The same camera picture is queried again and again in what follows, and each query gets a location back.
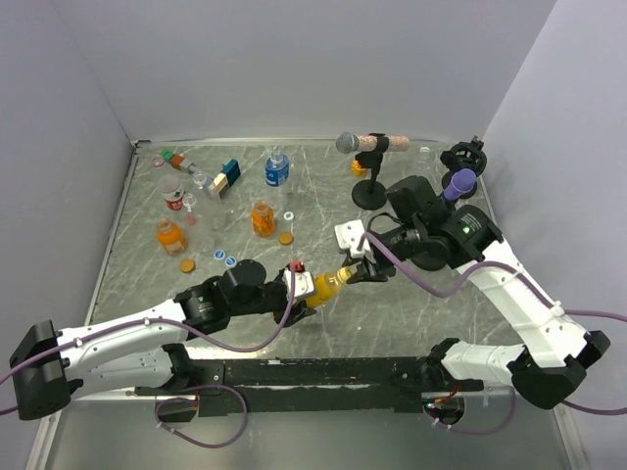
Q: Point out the purple microphone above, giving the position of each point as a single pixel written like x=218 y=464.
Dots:
x=459 y=185

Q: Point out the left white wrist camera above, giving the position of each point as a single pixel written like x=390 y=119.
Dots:
x=298 y=281

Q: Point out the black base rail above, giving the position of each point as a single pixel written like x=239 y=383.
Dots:
x=402 y=384

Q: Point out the tall yellow juice bottle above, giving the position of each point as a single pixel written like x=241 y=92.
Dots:
x=328 y=285

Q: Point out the clear small cup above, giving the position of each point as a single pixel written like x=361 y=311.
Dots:
x=200 y=179
x=190 y=202

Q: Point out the open orange juice bottle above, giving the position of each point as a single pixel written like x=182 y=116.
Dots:
x=171 y=237

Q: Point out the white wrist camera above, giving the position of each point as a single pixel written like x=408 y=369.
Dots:
x=298 y=281
x=351 y=242

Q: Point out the orange bottle cap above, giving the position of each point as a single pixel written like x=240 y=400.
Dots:
x=187 y=266
x=285 y=238

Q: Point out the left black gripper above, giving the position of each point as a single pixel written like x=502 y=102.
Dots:
x=298 y=311

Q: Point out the pink glitter microphone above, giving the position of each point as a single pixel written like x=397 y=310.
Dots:
x=348 y=143

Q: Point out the black round holder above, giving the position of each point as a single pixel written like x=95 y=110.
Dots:
x=466 y=155

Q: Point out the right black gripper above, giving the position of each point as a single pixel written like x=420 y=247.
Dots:
x=370 y=269

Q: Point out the small orange juice bottle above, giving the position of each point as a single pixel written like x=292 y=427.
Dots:
x=262 y=216

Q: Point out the red label clear bottle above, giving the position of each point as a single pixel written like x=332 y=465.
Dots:
x=172 y=191

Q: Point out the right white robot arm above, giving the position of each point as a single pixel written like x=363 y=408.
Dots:
x=555 y=351

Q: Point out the yellow toy brick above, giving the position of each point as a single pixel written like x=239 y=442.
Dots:
x=358 y=170

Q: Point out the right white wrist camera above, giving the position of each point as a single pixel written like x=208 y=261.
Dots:
x=351 y=242

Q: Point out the colourful block stack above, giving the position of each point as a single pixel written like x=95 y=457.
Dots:
x=179 y=162

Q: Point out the blue and wood block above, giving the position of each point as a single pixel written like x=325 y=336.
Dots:
x=228 y=176

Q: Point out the blue label water bottle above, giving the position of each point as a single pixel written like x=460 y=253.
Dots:
x=277 y=167

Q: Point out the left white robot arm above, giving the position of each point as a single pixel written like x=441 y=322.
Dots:
x=51 y=367

